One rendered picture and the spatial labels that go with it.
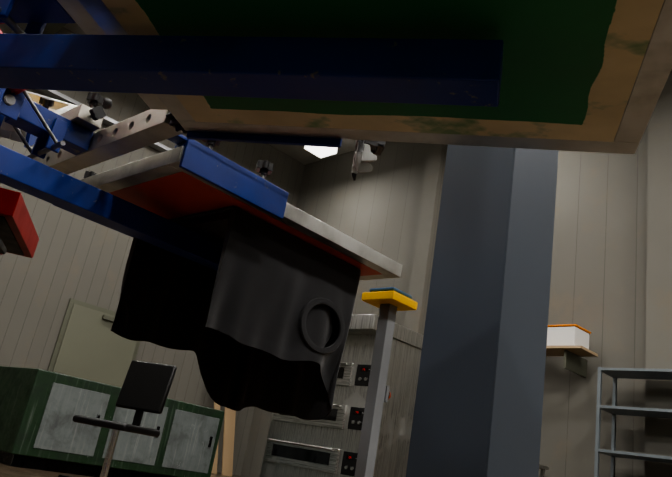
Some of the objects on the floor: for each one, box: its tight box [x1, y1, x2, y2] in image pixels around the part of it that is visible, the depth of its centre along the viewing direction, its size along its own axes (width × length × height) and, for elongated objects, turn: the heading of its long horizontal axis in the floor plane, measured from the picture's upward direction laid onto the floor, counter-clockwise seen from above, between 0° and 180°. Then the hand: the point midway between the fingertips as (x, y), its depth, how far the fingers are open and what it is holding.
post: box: [354, 291, 418, 477], centre depth 198 cm, size 22×22×96 cm
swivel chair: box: [58, 360, 177, 477], centre depth 419 cm, size 56×55×87 cm
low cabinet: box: [0, 366, 225, 477], centre depth 645 cm, size 194×175×76 cm
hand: (354, 172), depth 188 cm, fingers open, 5 cm apart
